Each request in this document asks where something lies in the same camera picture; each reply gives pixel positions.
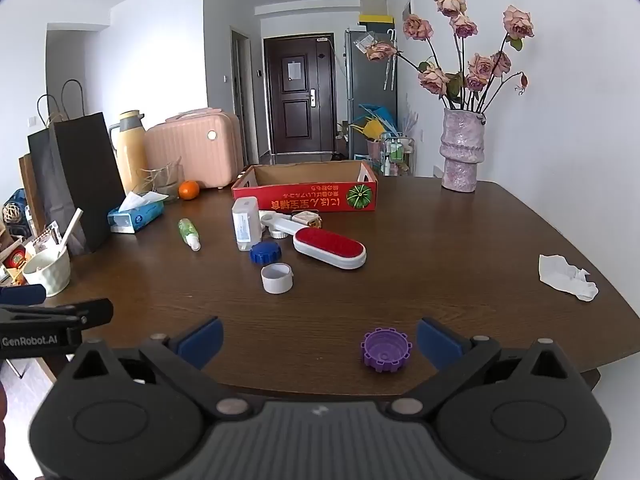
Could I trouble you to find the glass pitcher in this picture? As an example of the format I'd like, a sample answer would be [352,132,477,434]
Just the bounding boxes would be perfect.
[137,157,183,204]

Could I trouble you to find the white stick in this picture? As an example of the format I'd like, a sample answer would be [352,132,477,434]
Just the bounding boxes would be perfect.
[59,208,83,257]

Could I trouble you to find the white umbrella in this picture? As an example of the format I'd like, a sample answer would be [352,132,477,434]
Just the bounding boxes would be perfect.
[384,30,399,92]

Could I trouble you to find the crumpled white tissue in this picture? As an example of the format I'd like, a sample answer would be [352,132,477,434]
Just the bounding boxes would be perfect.
[538,254,599,302]

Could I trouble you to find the blue notched cap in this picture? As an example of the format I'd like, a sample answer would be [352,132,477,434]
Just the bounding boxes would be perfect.
[250,242,284,266]

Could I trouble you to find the white ribbed cup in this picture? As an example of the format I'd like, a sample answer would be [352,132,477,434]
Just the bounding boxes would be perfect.
[22,247,71,297]

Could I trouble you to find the purple ceramic vase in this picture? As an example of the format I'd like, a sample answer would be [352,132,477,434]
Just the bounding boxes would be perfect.
[440,108,487,193]

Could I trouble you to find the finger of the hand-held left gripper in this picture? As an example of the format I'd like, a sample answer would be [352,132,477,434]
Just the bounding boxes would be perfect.
[0,284,47,306]
[0,299,114,332]

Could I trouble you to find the dried pink roses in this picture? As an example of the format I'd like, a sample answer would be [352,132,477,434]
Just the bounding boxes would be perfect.
[365,0,536,113]

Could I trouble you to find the yellow thermos jug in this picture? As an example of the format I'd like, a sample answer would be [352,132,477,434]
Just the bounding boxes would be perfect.
[109,110,150,195]

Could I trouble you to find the brown paper bag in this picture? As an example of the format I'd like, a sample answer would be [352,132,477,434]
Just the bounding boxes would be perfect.
[19,155,41,221]

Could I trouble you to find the white rectangular plastic container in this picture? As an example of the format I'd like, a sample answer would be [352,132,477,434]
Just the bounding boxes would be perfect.
[231,197,263,252]

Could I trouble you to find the yellow tote bag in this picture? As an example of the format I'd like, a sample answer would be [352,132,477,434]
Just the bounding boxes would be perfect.
[350,115,396,142]

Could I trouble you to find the yellow black box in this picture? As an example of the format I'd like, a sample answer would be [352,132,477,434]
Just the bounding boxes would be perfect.
[358,12,395,31]

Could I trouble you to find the grey refrigerator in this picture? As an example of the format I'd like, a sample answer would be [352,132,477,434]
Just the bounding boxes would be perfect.
[344,27,398,161]

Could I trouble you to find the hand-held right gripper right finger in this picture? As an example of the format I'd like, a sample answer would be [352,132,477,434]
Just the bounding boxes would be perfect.
[386,317,571,421]

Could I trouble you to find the grey paper bag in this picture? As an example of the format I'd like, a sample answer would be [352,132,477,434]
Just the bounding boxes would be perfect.
[27,94,66,226]

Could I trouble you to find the blue tissue box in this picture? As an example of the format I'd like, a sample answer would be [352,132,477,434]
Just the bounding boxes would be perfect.
[107,191,166,234]

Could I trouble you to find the pink suitcase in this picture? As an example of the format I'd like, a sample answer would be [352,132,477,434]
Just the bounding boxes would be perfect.
[144,108,244,191]

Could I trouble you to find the red cardboard box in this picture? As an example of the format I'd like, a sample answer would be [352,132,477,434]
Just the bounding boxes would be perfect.
[231,161,379,213]

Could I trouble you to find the white red lint brush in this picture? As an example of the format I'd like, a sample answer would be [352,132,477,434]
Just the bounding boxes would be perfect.
[292,227,367,269]

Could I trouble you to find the purple notched cap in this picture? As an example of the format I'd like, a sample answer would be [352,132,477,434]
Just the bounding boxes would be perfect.
[361,328,412,374]

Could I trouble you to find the glass inner door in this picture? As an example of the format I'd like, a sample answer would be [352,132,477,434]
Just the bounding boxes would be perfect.
[231,26,251,166]

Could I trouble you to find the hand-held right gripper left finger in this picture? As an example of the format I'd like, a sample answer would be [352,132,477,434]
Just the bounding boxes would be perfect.
[74,316,257,422]

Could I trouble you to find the metal rolling cart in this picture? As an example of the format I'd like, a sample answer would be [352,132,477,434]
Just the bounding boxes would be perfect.
[380,132,417,177]

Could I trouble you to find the green spray bottle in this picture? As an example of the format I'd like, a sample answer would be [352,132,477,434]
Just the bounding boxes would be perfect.
[178,218,202,252]

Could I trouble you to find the black paper bag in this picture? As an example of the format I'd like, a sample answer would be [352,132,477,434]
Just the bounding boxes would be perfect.
[47,79,127,253]

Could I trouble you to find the dark brown entrance door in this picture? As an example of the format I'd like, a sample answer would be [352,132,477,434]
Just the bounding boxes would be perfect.
[263,34,337,157]

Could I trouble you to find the red jar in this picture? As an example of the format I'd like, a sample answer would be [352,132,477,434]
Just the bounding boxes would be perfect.
[0,247,26,273]

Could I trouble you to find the white round cap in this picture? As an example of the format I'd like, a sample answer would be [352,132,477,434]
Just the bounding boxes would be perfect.
[261,262,294,295]

